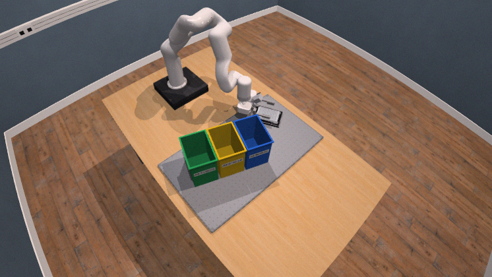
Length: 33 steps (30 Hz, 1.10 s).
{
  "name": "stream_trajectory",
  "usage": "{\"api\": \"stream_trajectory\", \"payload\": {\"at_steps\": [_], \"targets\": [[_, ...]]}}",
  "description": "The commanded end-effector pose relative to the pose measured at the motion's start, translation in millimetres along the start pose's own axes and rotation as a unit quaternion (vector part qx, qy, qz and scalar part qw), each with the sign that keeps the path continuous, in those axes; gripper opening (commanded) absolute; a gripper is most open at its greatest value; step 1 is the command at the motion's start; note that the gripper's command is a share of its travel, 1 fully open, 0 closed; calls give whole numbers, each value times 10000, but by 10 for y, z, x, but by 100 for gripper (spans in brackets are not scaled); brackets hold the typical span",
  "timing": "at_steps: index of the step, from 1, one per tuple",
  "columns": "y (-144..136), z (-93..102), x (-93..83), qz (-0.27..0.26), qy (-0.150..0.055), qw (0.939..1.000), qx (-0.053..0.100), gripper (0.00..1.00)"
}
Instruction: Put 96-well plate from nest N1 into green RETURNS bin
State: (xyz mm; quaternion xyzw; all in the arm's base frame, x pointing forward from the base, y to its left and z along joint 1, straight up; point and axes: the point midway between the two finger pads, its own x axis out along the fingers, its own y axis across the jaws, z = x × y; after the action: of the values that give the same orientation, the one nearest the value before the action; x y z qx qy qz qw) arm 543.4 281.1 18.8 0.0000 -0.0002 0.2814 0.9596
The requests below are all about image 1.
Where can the blue bin with label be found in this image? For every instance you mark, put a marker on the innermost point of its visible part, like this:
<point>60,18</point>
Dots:
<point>256,140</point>

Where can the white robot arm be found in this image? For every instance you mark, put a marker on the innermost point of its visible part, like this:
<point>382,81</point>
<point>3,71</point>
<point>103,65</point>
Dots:
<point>181,34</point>

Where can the yellow recycle bin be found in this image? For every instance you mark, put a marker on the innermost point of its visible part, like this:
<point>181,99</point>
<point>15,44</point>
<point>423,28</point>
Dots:
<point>228,147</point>

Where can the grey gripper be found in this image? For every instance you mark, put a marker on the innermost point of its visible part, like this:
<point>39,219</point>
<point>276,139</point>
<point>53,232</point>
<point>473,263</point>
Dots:
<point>246,107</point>

